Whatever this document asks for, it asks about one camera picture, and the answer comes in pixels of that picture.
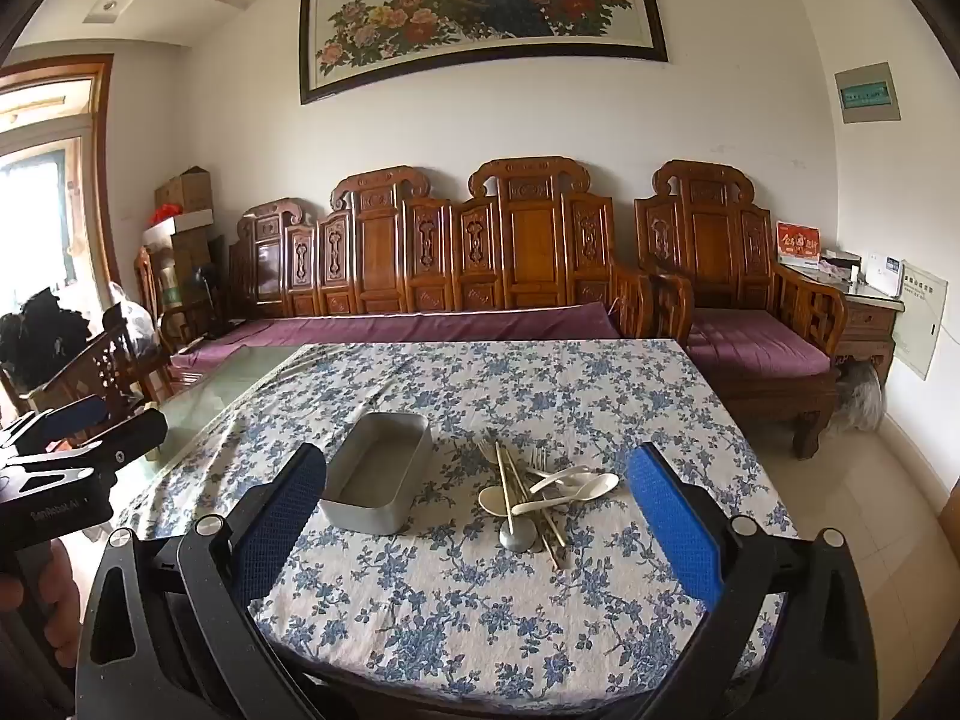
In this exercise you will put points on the white plastic bag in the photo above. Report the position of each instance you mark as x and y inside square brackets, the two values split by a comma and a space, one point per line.
[139, 319]

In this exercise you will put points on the clear plastic bag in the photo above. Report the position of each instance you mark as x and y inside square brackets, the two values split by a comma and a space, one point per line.
[859, 397]

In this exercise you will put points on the blue floral tablecloth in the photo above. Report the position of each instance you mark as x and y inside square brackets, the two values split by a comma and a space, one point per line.
[465, 615]

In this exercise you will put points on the rectangular metal tray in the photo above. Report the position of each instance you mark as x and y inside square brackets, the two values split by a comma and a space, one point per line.
[375, 484]

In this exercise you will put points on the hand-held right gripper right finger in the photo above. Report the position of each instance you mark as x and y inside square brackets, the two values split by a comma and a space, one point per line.
[671, 525]

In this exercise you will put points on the red desk calendar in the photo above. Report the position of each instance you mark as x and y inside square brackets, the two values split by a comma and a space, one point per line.
[799, 244]

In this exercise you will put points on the grey wall box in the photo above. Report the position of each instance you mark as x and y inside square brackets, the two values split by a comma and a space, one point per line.
[868, 94]

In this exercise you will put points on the white desktop device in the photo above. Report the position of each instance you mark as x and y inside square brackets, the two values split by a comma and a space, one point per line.
[883, 274]

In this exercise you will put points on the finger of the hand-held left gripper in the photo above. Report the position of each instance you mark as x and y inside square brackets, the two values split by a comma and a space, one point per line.
[127, 436]
[75, 414]

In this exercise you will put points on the recessed ceiling light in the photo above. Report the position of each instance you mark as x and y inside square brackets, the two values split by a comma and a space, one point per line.
[106, 7]

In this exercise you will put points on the purple bench cushion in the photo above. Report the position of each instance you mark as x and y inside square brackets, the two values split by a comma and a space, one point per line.
[420, 326]

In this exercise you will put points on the wooden side table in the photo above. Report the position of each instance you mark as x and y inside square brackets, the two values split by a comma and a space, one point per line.
[870, 319]

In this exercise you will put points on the dark wooden chair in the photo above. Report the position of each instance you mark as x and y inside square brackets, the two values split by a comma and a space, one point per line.
[97, 367]

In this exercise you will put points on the carved wooden armchair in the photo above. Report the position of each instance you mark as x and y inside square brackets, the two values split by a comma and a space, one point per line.
[712, 240]

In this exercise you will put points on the purple armchair cushion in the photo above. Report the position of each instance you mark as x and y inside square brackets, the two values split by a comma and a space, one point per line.
[750, 345]

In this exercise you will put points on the framed peacock painting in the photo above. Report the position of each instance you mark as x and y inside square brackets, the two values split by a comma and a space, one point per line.
[487, 7]

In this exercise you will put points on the carved wooden sofa bench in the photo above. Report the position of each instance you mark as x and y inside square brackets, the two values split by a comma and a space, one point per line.
[525, 240]

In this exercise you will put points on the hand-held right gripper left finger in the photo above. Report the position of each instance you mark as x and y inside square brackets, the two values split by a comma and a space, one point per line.
[277, 525]

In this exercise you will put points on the white wall panel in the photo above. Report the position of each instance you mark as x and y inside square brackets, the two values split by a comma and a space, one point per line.
[921, 319]

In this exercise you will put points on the black cloth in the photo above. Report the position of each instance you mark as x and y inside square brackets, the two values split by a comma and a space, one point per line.
[37, 337]

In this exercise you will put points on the brown cardboard box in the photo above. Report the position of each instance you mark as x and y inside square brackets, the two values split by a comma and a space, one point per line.
[186, 191]

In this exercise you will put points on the wooden framed window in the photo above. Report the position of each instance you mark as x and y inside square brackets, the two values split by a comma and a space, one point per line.
[45, 165]

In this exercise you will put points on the metal fork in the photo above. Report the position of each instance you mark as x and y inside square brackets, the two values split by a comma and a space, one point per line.
[486, 452]
[538, 457]

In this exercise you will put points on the person's left hand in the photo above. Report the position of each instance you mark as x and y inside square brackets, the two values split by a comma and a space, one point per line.
[66, 600]

